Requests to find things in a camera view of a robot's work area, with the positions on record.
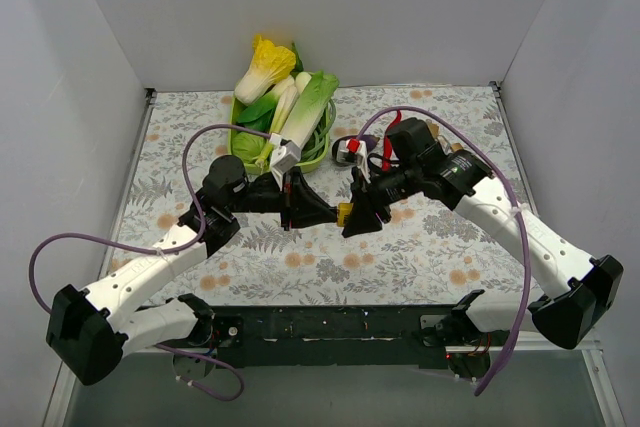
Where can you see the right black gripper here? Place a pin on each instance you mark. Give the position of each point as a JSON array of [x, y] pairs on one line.
[[361, 198]]

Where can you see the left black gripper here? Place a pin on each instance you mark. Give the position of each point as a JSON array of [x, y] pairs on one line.
[[287, 202]]

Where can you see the yellow padlock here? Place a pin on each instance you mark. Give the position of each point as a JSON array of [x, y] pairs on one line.
[[344, 211]]

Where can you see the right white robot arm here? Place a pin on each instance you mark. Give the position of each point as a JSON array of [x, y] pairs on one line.
[[577, 288]]

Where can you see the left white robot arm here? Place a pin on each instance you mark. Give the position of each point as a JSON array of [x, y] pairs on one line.
[[94, 328]]

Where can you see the red chili pepper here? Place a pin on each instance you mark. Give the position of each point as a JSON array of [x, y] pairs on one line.
[[387, 146]]

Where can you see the green long beans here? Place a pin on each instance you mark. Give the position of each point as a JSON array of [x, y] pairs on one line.
[[317, 142]]

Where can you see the purple eggplant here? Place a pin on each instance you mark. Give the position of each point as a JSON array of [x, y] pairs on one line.
[[370, 143]]

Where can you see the round green cabbage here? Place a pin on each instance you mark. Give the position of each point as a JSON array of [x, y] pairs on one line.
[[247, 146]]

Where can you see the green bok choy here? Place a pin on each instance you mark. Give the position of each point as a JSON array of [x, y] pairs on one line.
[[262, 106]]

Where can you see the long green white cabbage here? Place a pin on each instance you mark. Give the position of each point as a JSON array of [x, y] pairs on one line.
[[309, 108]]

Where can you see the white green leek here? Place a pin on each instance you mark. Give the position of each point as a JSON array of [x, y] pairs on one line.
[[282, 111]]

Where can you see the yellow leaf napa cabbage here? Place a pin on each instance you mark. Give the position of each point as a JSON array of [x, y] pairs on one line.
[[269, 65]]

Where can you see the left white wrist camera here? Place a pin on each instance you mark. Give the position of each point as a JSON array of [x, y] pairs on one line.
[[285, 154]]

